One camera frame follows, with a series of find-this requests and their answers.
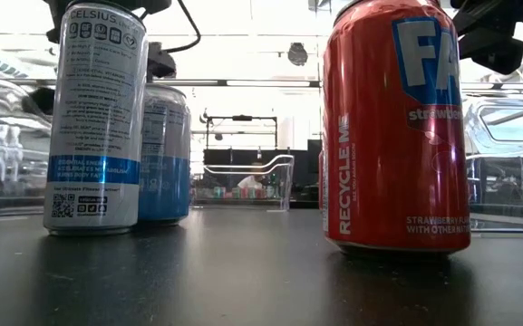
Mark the white Celsius slim can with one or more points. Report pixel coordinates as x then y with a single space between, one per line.
95 136

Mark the silver and blue can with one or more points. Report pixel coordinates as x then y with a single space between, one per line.
166 181

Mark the red Fanta soda can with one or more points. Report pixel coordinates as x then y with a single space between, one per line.
379 158

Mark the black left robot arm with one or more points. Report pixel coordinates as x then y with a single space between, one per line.
57 22

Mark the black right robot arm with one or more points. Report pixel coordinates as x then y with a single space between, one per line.
496 9

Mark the white LED light strip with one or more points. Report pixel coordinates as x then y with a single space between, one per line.
265 83

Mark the black ceiling dome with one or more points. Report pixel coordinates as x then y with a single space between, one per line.
297 54

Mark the person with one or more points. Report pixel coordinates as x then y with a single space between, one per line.
249 182

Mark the white robot figure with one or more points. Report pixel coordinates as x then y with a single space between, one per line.
11 136

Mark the black overhead frame bar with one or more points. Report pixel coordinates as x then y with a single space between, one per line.
197 83

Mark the black metal stand frame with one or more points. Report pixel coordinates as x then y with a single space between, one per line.
243 117

